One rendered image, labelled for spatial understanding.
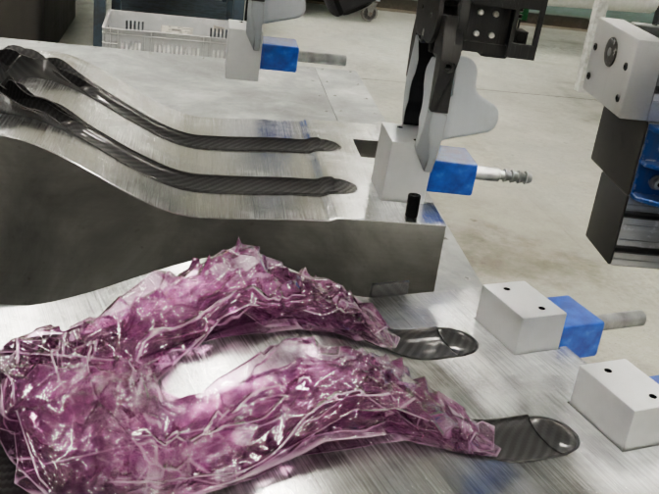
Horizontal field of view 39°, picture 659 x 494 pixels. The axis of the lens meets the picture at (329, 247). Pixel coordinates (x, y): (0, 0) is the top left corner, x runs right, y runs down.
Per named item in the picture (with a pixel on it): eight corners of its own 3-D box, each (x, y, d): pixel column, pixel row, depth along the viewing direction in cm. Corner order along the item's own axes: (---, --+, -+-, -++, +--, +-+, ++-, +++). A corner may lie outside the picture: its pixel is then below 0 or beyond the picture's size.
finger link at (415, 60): (465, 152, 80) (494, 56, 74) (397, 145, 79) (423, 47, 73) (458, 132, 82) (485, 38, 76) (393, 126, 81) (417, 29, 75)
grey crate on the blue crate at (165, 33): (244, 55, 421) (247, 22, 415) (248, 77, 384) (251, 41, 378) (107, 42, 411) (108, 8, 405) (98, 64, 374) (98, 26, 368)
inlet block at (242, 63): (339, 78, 105) (346, 31, 103) (345, 90, 101) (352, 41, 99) (224, 67, 103) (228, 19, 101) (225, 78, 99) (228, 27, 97)
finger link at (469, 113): (494, 182, 72) (512, 61, 70) (420, 174, 71) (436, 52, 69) (481, 176, 75) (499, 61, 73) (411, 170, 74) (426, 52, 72)
